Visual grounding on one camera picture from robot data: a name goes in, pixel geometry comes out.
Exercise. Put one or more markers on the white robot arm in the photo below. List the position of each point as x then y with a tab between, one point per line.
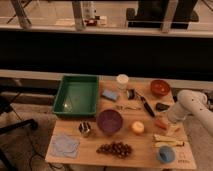
191	102

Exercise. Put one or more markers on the white plastic cup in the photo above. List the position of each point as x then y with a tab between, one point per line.
122	81

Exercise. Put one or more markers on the metal cup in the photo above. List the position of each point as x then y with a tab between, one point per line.
85	129

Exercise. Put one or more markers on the blue plastic cup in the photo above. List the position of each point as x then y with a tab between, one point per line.
165	155

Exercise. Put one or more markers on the blue sponge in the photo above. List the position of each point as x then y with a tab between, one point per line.
110	95

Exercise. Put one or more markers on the small metal utensil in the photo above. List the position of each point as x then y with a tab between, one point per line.
120	107

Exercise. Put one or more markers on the small metal can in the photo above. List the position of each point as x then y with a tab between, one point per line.
130	94

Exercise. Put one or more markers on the green plastic tray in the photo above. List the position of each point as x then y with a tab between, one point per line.
77	96

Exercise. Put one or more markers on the purple bowl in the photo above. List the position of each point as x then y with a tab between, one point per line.
109	121

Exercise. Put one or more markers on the yellow round fruit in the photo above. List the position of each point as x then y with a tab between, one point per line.
138	127

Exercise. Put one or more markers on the black rectangular block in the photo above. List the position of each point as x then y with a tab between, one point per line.
161	107

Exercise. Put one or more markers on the bunch of dark grapes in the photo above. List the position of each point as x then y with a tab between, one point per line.
118	149

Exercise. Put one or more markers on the blue cloth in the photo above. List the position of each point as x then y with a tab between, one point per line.
64	146

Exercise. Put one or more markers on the black handled knife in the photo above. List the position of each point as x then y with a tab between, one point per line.
146	105

